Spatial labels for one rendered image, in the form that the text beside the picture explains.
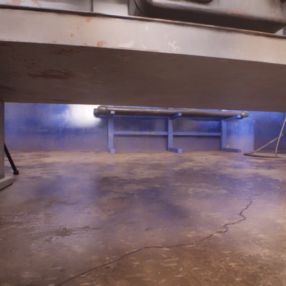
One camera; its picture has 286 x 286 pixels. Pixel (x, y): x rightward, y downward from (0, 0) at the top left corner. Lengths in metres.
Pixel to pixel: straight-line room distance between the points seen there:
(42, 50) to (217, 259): 0.53
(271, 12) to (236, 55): 0.15
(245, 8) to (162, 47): 0.22
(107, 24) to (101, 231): 0.46
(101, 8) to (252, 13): 0.38
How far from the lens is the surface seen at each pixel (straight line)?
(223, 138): 4.33
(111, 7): 0.71
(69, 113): 3.89
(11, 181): 1.25
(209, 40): 0.55
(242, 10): 0.62
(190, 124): 4.18
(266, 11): 0.66
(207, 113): 3.79
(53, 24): 0.50
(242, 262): 0.50
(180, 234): 0.58
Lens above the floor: 0.23
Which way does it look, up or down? 1 degrees down
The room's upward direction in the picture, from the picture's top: 1 degrees clockwise
